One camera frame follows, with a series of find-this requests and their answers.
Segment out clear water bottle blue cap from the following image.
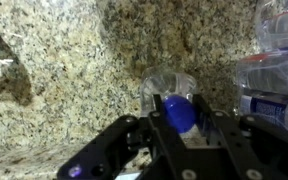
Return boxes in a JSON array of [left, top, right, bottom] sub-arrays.
[[139, 65, 199, 134]]

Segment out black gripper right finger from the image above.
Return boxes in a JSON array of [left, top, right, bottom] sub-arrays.
[[192, 94, 288, 180]]

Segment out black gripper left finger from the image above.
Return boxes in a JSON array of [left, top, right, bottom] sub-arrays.
[[57, 94, 189, 180]]

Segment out wrapped pack of water bottles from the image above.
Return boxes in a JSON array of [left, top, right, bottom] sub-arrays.
[[235, 0, 288, 138]]

